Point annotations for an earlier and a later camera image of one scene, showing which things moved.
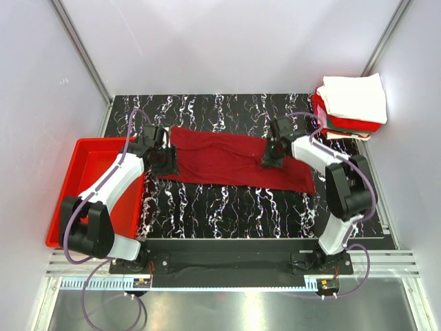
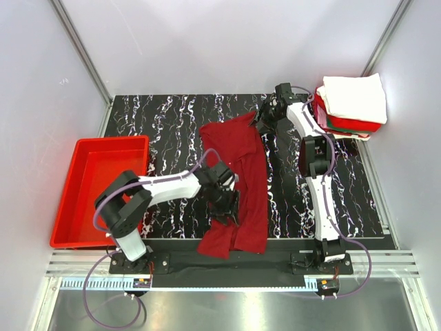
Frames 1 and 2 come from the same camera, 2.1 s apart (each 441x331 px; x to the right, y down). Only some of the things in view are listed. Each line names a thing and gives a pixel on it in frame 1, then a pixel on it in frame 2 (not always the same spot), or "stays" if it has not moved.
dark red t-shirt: [220, 159] -> [236, 142]
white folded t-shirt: [356, 98] stays
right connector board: [327, 284] stays
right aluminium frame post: [386, 36] stays
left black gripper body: [167, 161] -> [222, 201]
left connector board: [141, 283] stays
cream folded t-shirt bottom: [335, 136] stays
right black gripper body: [271, 156] -> [269, 116]
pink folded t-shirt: [322, 116] stays
